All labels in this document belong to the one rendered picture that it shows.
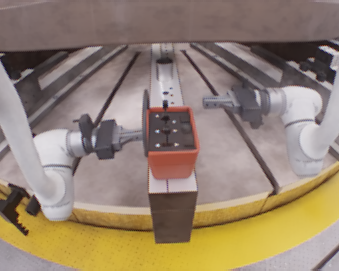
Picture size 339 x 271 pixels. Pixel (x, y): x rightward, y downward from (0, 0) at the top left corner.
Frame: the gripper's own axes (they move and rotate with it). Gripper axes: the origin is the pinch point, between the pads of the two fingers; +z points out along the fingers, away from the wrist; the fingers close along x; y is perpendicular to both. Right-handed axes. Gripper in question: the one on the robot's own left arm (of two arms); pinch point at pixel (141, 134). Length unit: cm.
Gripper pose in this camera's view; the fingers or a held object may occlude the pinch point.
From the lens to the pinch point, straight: 70.8
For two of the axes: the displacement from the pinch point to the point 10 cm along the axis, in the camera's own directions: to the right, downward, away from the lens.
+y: 1.2, 7.4, 6.6
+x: 0.5, 6.6, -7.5
